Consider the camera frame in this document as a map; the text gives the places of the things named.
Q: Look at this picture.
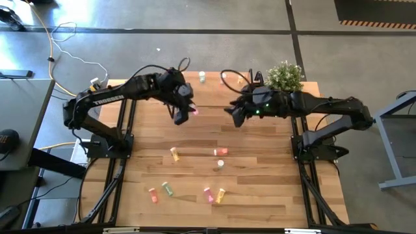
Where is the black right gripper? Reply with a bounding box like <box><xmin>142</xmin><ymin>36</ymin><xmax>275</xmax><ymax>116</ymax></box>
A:
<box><xmin>224</xmin><ymin>87</ymin><xmax>289</xmax><ymax>128</ymax></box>

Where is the potted green artificial plant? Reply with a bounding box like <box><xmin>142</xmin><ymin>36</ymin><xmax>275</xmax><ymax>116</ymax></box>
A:
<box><xmin>265</xmin><ymin>60</ymin><xmax>306</xmax><ymax>92</ymax></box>

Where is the black hazard-striped floor mat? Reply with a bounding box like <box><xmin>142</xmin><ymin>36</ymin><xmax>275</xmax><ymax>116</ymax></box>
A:
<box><xmin>333</xmin><ymin>0</ymin><xmax>416</xmax><ymax>30</ymax></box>

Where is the grey desk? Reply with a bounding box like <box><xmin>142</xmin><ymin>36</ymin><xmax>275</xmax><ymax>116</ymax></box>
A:
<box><xmin>0</xmin><ymin>77</ymin><xmax>56</xmax><ymax>172</ymax></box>

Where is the yellow cable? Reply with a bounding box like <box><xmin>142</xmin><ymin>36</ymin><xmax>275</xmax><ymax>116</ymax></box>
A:
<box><xmin>25</xmin><ymin>0</ymin><xmax>79</xmax><ymax>98</ymax></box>

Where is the black flat device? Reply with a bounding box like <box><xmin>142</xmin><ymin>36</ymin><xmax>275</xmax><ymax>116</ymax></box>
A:
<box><xmin>0</xmin><ymin>69</ymin><xmax>33</xmax><ymax>79</ymax></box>

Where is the black bulky object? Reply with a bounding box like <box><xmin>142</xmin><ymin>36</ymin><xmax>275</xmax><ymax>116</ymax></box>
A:
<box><xmin>0</xmin><ymin>5</ymin><xmax>25</xmax><ymax>32</ymax></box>

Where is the green medicine bottle white cap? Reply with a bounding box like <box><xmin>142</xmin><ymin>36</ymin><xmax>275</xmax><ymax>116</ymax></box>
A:
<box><xmin>161</xmin><ymin>181</ymin><xmax>174</xmax><ymax>197</ymax></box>

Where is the blue-grey metal table frame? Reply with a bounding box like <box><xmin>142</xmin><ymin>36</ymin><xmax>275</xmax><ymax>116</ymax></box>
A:
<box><xmin>373</xmin><ymin>90</ymin><xmax>416</xmax><ymax>191</ymax></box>

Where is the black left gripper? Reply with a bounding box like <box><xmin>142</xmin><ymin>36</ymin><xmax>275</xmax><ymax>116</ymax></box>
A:
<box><xmin>174</xmin><ymin>83</ymin><xmax>198</xmax><ymax>125</ymax></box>

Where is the black round object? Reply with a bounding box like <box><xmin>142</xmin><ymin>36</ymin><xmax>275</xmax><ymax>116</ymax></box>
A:
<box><xmin>0</xmin><ymin>129</ymin><xmax>20</xmax><ymax>155</ymax></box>

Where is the black floor tape line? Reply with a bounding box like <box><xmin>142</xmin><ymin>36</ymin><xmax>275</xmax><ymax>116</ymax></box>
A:
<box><xmin>0</xmin><ymin>27</ymin><xmax>416</xmax><ymax>36</ymax></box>
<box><xmin>285</xmin><ymin>0</ymin><xmax>308</xmax><ymax>82</ymax></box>

